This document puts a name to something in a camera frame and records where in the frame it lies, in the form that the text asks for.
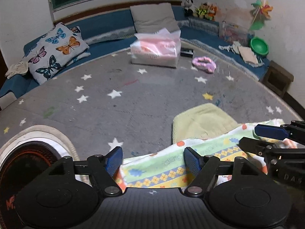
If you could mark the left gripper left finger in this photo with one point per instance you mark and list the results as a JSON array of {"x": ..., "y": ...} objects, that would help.
[{"x": 102, "y": 171}]

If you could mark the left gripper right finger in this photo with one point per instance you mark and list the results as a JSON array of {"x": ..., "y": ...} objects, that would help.
[{"x": 204, "y": 169}]

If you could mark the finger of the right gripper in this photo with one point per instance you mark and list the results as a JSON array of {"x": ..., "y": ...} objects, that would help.
[
  {"x": 271, "y": 132},
  {"x": 257, "y": 147}
]

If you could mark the green patterned child garment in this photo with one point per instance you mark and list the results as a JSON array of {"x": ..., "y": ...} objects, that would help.
[{"x": 154, "y": 144}]

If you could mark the grey star tablecloth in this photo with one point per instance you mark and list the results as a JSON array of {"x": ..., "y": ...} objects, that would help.
[{"x": 92, "y": 102}]

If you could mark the round induction cooker inset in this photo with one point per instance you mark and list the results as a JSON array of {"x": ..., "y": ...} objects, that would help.
[{"x": 23, "y": 158}]

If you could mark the green plastic bowl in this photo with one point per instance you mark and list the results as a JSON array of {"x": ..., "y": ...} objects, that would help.
[{"x": 259, "y": 46}]

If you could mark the pink hair scrunchie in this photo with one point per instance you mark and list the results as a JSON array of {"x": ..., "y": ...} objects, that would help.
[{"x": 204, "y": 63}]

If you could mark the clear plastic storage box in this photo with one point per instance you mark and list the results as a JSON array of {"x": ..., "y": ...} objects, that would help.
[{"x": 231, "y": 32}]

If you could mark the black remote control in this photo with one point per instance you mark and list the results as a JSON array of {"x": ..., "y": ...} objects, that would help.
[{"x": 185, "y": 52}]

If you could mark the pink tissue pack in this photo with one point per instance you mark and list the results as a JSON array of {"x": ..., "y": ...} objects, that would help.
[{"x": 161, "y": 48}]

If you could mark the butterfly print pillow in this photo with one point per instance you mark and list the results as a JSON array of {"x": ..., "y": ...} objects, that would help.
[{"x": 55, "y": 50}]

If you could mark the colourful pinwheel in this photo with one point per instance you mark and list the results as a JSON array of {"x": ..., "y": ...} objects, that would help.
[{"x": 260, "y": 12}]

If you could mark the beige crumpled cloth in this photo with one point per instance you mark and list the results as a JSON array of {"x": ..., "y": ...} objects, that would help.
[{"x": 20, "y": 68}]

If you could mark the blue sofa bench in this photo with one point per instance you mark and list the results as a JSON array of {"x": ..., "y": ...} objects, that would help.
[{"x": 114, "y": 31}]

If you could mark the orange fox plush toy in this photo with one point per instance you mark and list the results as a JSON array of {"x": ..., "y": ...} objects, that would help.
[{"x": 211, "y": 12}]

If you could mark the yellow bear plush toy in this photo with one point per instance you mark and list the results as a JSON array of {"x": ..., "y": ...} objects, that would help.
[{"x": 202, "y": 10}]

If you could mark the panda plush toy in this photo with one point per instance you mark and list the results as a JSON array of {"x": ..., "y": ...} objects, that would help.
[{"x": 189, "y": 8}]

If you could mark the grey plain pillow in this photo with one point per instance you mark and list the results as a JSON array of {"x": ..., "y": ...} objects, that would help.
[{"x": 150, "y": 18}]

